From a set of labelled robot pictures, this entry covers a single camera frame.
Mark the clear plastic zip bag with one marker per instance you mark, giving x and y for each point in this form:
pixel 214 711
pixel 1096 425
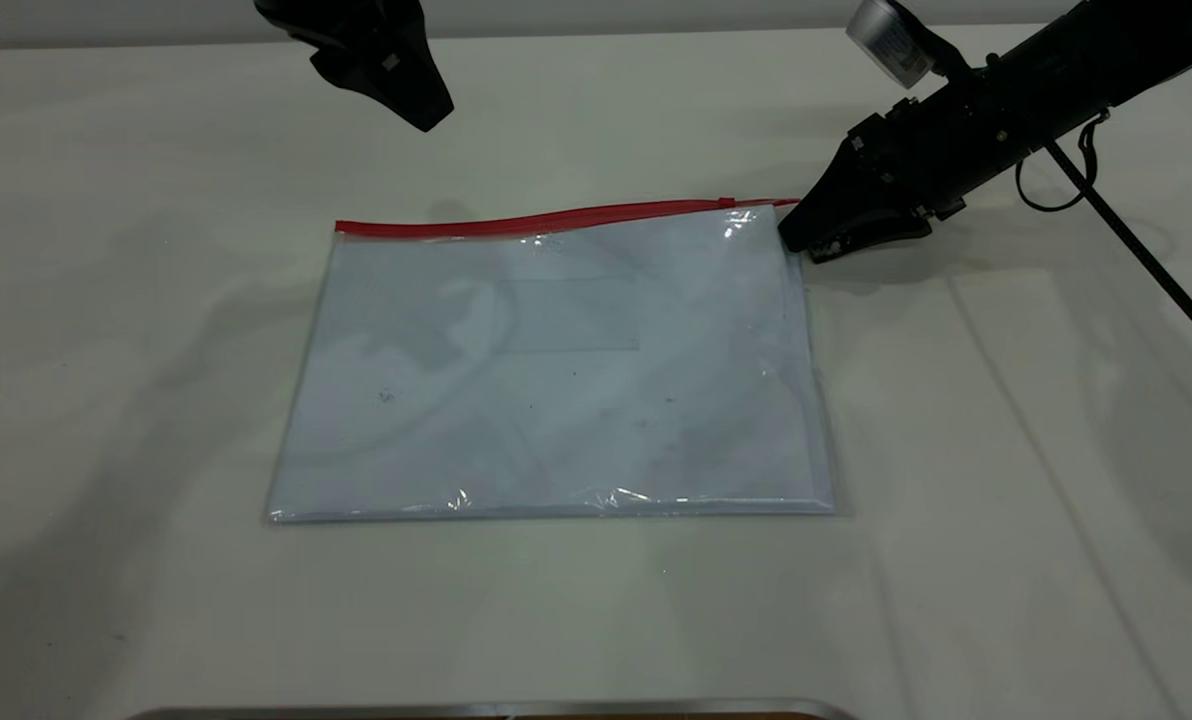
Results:
pixel 556 420

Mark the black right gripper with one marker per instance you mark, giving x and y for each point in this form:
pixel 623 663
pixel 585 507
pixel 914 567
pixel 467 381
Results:
pixel 946 140

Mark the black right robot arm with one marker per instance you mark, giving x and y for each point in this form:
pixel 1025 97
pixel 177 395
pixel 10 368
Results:
pixel 1106 50

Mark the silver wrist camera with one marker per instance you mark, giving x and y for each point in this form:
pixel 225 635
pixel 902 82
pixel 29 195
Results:
pixel 891 40

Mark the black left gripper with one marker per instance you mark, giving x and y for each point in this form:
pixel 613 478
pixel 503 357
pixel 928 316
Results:
pixel 346 18

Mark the grey metal edge strip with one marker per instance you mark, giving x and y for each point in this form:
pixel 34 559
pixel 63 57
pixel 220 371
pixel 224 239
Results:
pixel 456 711

